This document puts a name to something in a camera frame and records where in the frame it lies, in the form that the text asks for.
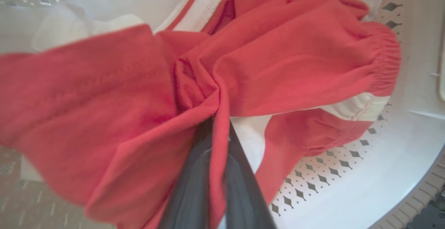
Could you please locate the red and white garment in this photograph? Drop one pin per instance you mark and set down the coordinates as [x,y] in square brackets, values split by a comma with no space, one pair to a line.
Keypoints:
[104,110]

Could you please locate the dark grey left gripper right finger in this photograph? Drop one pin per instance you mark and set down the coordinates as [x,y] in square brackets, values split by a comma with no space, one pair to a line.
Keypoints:
[243,201]

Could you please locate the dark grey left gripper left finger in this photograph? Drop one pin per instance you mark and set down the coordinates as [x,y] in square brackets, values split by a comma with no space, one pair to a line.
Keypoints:
[193,194]

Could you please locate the white perforated laundry basket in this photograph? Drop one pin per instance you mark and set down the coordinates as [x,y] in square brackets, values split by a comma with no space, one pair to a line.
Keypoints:
[375,173]

